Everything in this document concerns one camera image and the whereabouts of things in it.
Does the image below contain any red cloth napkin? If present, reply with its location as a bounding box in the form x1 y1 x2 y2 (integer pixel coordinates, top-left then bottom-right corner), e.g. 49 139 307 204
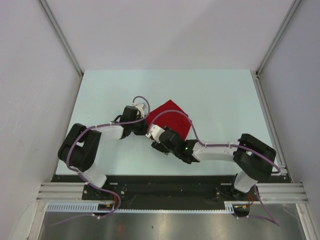
146 99 191 140

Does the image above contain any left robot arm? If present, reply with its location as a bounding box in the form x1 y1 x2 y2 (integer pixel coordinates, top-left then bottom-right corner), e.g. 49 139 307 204
57 103 148 200

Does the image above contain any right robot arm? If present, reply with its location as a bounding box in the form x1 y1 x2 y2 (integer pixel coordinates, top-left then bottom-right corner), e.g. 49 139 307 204
146 124 277 201

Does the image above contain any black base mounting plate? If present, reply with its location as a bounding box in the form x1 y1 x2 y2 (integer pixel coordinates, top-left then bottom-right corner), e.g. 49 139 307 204
51 175 291 202

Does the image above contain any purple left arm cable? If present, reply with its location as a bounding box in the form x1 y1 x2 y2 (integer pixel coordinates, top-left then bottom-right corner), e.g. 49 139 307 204
48 95 151 226

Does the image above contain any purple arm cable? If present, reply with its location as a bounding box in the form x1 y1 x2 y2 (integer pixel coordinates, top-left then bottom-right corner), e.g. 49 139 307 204
147 109 282 226
48 95 151 226

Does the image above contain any white slotted cable duct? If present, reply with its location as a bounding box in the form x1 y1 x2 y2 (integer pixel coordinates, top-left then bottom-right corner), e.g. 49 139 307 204
46 201 237 215

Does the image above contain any aluminium front rail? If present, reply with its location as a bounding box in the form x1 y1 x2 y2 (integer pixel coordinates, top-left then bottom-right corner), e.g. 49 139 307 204
36 182 309 204

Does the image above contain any left aluminium frame post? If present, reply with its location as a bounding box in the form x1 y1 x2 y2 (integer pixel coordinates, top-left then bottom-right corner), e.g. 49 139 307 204
37 0 84 79

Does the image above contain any aluminium frame post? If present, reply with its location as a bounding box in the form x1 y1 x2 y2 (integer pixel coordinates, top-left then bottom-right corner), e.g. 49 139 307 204
255 0 303 76
37 0 84 79

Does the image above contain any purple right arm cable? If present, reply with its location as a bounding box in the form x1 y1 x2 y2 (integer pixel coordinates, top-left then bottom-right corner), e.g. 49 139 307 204
147 109 282 226

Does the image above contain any right aluminium frame post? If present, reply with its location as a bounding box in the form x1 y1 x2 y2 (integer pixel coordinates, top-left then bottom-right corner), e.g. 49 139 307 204
255 0 303 76

